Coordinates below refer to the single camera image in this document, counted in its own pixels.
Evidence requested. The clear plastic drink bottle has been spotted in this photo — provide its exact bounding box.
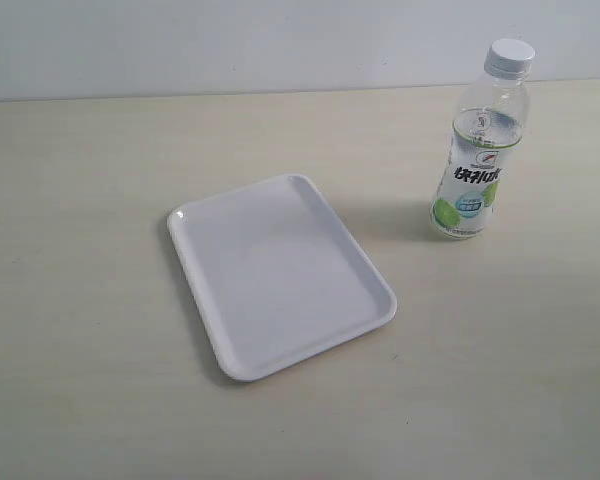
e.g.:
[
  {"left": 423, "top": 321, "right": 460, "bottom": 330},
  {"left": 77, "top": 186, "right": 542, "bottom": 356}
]
[{"left": 430, "top": 73, "right": 530, "bottom": 239}]

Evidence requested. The white bottle cap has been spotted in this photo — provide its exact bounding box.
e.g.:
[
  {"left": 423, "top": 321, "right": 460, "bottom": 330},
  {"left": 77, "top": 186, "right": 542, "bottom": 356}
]
[{"left": 484, "top": 38, "right": 535, "bottom": 80}]

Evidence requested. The white rectangular plastic tray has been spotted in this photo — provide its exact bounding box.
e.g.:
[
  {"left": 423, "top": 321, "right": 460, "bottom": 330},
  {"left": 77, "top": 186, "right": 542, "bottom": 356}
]
[{"left": 167, "top": 174, "right": 397, "bottom": 382}]

